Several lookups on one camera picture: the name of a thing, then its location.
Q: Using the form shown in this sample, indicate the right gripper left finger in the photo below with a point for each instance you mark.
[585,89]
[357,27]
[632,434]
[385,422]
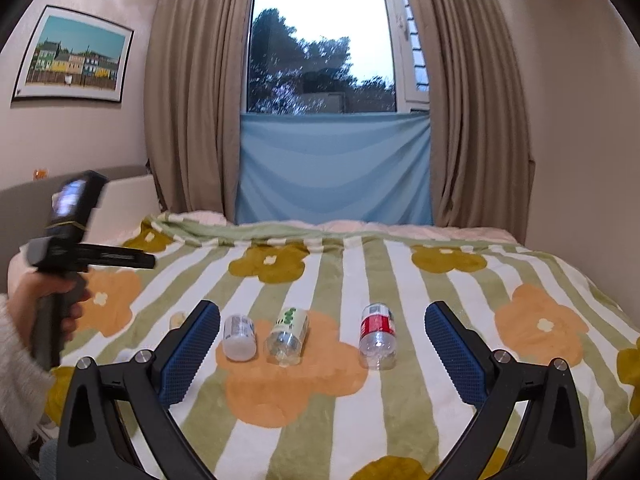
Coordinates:
[93,441]

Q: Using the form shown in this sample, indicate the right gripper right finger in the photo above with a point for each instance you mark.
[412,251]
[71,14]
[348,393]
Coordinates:
[551,440]

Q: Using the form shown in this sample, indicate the fluffy white sleeve forearm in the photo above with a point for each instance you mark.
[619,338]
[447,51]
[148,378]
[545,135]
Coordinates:
[24,384]

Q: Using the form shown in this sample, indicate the blue white label cup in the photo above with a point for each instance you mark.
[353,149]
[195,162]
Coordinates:
[239,342]

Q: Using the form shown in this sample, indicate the red label clear cup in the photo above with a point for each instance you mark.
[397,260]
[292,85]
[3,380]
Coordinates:
[378,341]

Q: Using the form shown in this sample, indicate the green label clear cup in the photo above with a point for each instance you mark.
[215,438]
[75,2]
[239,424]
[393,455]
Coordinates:
[285,342]

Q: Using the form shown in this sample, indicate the cream pillow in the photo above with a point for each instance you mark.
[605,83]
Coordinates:
[123,205]

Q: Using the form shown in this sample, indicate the grey headboard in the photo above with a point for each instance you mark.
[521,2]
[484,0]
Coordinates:
[25,210]

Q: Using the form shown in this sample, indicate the small orange object on headboard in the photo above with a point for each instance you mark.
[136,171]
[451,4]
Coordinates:
[40,174]

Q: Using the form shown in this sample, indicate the framed houses picture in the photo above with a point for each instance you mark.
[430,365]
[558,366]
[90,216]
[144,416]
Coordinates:
[74,55]

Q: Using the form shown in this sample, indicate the floral striped blanket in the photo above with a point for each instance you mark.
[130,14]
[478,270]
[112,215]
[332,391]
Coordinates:
[329,417]

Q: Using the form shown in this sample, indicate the left beige curtain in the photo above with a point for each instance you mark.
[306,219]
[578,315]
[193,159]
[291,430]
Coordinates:
[192,102]

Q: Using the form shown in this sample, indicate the beige curtain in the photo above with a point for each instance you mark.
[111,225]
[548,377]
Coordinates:
[192,102]
[482,166]

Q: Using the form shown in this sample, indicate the right beige curtain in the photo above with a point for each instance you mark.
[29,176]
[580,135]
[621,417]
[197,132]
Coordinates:
[482,166]

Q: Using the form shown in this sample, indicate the blue window cloth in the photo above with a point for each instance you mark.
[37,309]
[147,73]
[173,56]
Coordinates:
[371,167]

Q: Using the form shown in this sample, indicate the window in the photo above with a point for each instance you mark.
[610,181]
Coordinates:
[335,57]

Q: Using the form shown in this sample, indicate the action camera on left gripper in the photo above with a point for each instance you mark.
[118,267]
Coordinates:
[72,207]

